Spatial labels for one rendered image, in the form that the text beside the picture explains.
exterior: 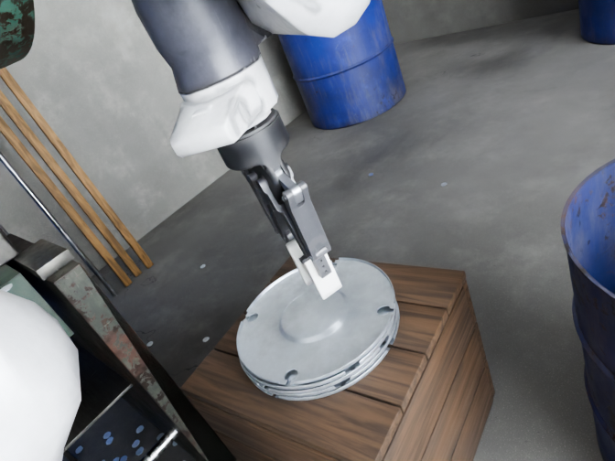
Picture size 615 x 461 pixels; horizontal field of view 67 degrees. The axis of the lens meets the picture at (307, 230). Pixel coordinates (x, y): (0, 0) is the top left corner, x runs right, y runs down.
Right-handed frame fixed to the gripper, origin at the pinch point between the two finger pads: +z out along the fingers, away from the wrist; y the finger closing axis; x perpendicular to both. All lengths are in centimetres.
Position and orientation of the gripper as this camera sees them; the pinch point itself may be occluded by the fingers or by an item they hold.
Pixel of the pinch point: (314, 266)
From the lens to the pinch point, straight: 59.0
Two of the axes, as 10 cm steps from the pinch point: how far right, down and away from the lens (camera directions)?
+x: -8.0, 5.4, -2.5
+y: -4.7, -3.2, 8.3
